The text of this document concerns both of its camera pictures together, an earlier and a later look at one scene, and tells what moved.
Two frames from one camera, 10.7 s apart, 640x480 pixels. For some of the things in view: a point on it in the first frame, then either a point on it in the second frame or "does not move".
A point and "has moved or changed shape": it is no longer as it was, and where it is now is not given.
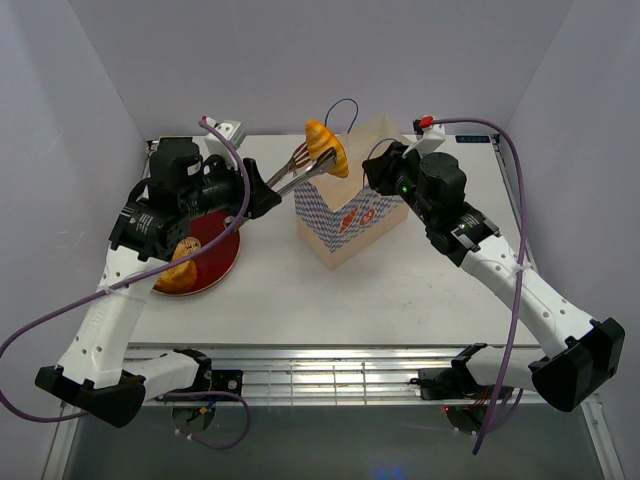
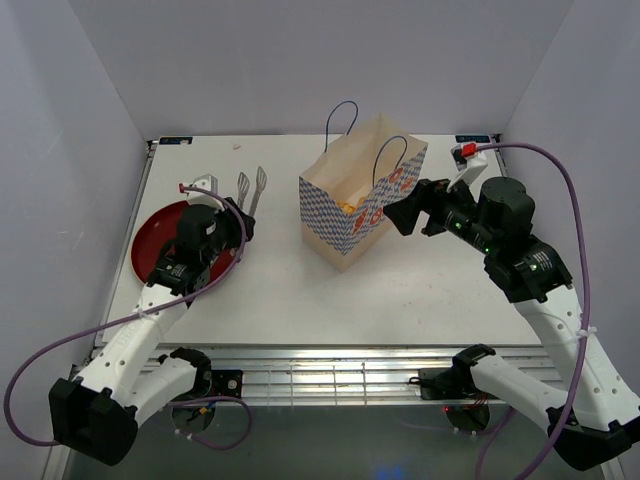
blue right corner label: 472,139 does not move
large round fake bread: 180,277 has moved or changed shape
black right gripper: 380,171 -> 429,197
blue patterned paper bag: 339,217 does not move
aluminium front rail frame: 314,375 does not move
